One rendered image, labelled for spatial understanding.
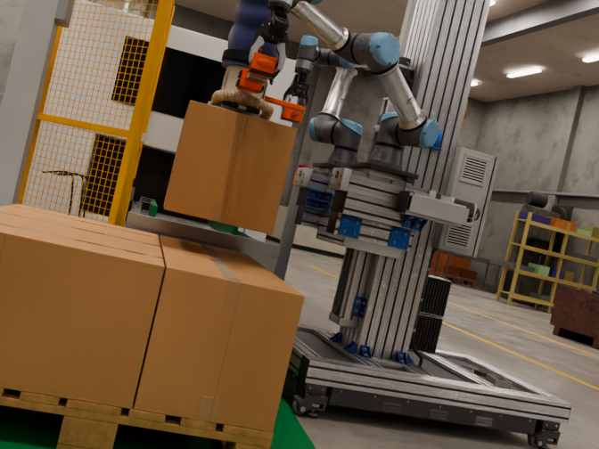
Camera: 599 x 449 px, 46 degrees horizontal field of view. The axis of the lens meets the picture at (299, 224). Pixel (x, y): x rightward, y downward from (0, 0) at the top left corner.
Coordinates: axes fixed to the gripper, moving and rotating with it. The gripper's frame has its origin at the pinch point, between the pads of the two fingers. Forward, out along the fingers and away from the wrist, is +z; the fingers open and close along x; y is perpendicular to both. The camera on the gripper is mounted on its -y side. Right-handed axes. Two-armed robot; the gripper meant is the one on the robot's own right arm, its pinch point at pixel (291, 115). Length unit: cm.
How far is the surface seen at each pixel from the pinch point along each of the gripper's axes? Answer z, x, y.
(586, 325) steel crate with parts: 106, 515, -499
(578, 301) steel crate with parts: 79, 511, -523
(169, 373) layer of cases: 92, -36, 122
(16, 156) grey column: 47, -124, -72
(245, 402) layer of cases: 97, -14, 121
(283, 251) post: 65, 22, -62
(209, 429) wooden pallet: 106, -22, 122
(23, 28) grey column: -18, -134, -72
